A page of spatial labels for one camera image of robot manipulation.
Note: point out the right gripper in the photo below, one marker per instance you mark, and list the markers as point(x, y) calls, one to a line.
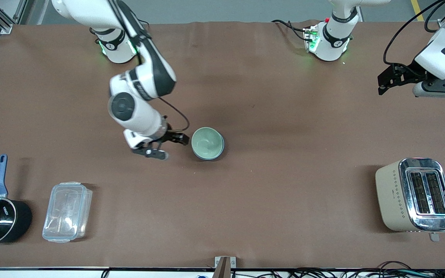
point(170, 136)

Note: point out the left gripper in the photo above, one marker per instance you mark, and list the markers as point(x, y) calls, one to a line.
point(409, 72)

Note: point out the green bowl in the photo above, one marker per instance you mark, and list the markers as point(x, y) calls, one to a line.
point(206, 142)

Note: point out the blue bowl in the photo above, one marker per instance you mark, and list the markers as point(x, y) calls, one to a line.
point(222, 148)

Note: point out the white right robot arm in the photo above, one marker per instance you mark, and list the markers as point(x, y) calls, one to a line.
point(145, 83)

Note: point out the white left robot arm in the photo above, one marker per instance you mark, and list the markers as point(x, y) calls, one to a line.
point(332, 42)

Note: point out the metal base connector box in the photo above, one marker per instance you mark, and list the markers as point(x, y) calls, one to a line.
point(310, 38)

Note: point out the beige chrome toaster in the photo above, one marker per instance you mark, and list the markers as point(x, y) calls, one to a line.
point(394, 197)

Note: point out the clear plastic food container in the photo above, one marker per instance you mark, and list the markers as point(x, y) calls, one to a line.
point(67, 212)

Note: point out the metal bracket at table edge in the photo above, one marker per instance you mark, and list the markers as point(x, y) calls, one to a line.
point(225, 266)

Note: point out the aluminium frame profile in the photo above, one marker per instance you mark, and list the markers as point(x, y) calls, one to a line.
point(2, 17)

